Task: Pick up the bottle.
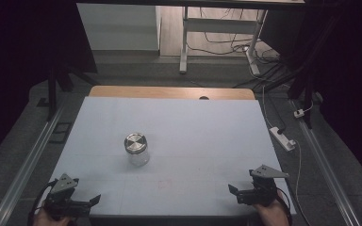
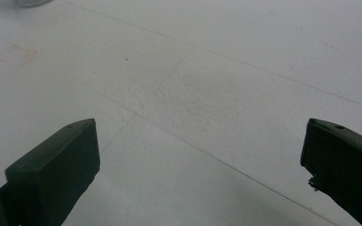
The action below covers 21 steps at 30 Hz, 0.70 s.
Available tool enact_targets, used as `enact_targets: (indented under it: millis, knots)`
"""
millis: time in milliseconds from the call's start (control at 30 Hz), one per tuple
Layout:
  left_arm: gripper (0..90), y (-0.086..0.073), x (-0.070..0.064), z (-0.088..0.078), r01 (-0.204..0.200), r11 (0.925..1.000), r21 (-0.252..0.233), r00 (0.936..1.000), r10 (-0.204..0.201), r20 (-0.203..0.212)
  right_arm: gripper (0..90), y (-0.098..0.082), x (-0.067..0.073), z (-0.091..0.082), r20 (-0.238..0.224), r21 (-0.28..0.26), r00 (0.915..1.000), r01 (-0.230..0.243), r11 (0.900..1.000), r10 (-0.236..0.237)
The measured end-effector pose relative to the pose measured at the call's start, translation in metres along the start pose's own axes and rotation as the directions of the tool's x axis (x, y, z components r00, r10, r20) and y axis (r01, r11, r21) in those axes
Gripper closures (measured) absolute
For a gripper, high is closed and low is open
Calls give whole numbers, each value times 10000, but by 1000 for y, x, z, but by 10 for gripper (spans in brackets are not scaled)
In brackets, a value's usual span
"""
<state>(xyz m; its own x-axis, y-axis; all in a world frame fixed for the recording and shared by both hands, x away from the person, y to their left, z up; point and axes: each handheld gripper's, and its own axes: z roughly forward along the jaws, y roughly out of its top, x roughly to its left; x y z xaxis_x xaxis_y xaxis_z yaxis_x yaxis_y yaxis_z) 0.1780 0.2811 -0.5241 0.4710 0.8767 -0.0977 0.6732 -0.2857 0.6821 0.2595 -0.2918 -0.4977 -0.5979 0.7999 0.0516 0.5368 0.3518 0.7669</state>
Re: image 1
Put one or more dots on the person's left hand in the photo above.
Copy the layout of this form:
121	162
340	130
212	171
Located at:
48	219

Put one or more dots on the white power strip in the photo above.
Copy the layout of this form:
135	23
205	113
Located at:
282	138

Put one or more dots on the round metal jar lid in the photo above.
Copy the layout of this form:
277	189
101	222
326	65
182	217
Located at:
135	143

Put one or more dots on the white desk frame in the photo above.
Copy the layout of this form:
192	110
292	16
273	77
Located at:
220	25

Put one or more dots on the metal floor rail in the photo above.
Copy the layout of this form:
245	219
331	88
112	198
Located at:
25	171
323	171

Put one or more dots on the clear glass jar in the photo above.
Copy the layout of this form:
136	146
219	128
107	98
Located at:
138	158

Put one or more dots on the black rectangular floor frame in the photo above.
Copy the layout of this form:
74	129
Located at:
61	132

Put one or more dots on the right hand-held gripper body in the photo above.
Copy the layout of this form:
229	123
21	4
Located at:
264	185

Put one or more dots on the dark curtain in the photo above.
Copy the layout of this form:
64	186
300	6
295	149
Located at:
355	78
12	62

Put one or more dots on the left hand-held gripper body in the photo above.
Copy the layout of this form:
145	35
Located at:
63	185

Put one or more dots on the person's right hand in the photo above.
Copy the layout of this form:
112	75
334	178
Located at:
273	215

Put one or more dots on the small white adapter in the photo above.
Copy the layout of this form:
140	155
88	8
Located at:
299	113

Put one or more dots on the black metal stand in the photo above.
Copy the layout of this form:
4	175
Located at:
52	94
308	88

